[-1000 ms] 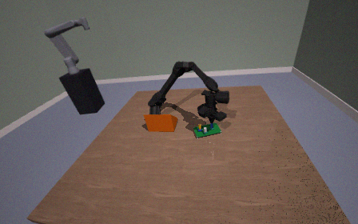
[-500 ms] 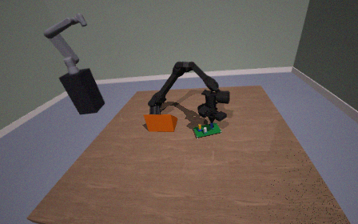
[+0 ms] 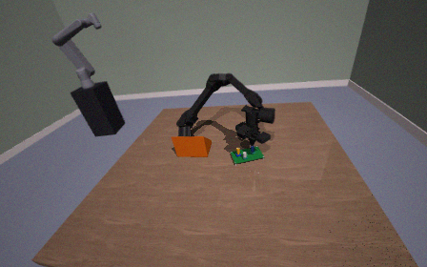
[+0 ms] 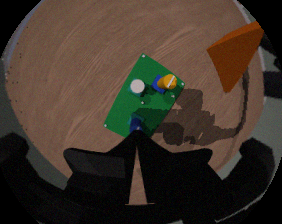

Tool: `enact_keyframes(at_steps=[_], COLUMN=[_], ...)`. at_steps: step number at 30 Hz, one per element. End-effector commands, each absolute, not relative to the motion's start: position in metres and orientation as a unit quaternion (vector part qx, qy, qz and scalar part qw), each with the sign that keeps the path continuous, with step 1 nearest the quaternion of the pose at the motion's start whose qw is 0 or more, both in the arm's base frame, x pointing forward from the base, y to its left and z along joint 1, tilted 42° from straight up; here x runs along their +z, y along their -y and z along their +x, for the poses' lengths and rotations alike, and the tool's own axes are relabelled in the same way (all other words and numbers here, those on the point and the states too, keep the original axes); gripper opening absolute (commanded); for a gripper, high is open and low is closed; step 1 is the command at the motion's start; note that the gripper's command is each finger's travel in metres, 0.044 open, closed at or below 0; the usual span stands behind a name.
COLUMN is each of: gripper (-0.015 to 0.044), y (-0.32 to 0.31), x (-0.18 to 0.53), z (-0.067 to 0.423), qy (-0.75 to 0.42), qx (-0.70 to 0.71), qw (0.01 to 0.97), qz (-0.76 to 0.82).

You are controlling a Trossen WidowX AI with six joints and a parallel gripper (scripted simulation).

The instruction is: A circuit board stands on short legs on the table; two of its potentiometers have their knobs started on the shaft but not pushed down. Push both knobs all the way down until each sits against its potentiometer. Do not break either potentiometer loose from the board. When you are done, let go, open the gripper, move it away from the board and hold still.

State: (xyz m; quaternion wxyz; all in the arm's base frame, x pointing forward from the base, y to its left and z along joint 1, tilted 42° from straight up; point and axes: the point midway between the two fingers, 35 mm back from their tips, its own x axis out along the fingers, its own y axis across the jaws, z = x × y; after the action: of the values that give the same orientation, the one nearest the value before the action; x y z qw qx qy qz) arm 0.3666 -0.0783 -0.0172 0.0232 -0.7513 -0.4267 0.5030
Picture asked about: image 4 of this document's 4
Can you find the green circuit board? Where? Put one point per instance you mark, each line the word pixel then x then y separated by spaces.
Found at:
pixel 144 99

